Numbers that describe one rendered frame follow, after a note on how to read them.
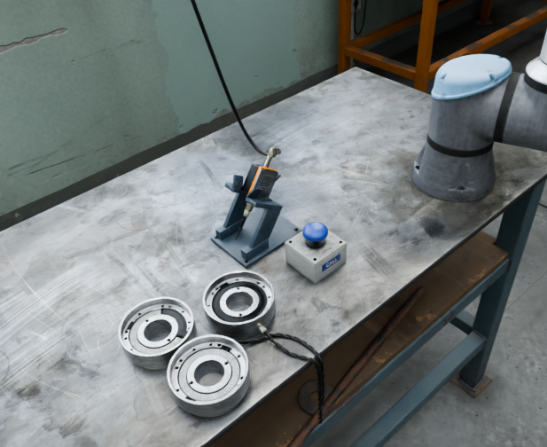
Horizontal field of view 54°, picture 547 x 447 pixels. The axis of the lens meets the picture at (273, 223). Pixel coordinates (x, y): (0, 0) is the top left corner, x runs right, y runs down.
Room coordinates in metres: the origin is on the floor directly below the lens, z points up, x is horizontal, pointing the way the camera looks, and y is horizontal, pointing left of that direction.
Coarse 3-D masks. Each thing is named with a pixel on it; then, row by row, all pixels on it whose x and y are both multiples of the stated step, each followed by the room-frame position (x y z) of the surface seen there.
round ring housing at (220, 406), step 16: (208, 336) 0.46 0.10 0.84; (224, 336) 0.46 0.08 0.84; (176, 352) 0.44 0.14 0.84; (192, 352) 0.44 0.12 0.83; (240, 352) 0.43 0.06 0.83; (176, 368) 0.42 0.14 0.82; (192, 368) 0.42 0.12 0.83; (208, 368) 0.43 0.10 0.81; (224, 368) 0.41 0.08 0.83; (240, 368) 0.41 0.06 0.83; (176, 384) 0.40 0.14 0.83; (192, 384) 0.39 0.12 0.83; (224, 384) 0.39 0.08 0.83; (240, 384) 0.38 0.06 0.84; (176, 400) 0.37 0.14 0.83; (224, 400) 0.36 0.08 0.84; (240, 400) 0.38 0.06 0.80; (208, 416) 0.36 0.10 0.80
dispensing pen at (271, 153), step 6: (270, 150) 0.73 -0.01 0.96; (276, 150) 0.73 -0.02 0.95; (270, 156) 0.72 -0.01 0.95; (252, 168) 0.71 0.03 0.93; (252, 174) 0.71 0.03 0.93; (246, 180) 0.71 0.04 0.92; (252, 180) 0.70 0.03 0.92; (246, 186) 0.70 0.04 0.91; (246, 192) 0.69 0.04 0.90; (246, 204) 0.70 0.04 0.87; (246, 210) 0.69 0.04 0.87; (246, 216) 0.69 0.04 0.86; (240, 228) 0.68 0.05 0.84
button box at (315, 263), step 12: (288, 240) 0.63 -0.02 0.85; (300, 240) 0.63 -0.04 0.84; (324, 240) 0.62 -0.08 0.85; (336, 240) 0.62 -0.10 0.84; (288, 252) 0.62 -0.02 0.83; (300, 252) 0.60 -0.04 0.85; (312, 252) 0.60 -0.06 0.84; (324, 252) 0.60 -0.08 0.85; (336, 252) 0.60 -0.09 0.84; (300, 264) 0.60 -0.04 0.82; (312, 264) 0.58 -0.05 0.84; (324, 264) 0.59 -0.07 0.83; (336, 264) 0.60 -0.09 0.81; (312, 276) 0.58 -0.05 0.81; (324, 276) 0.59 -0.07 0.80
